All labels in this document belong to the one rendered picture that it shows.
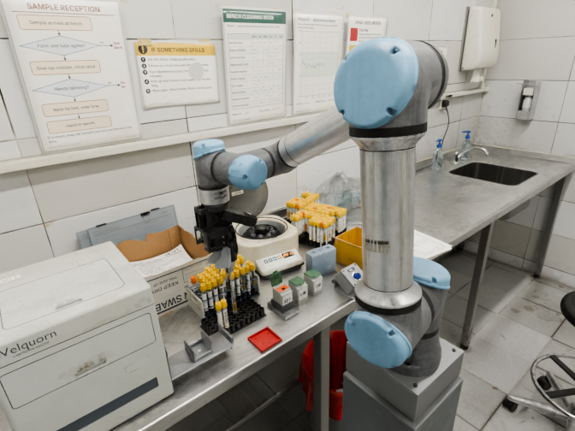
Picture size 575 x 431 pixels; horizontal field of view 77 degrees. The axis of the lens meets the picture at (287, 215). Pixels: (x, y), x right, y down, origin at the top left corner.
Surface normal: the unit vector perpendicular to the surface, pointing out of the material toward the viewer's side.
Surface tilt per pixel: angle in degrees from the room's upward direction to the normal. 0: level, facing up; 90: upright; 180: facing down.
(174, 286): 89
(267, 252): 90
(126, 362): 90
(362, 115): 81
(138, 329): 90
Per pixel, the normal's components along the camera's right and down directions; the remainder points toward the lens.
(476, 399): -0.04, -0.92
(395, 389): -0.77, 0.27
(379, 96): -0.65, 0.18
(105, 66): 0.65, 0.32
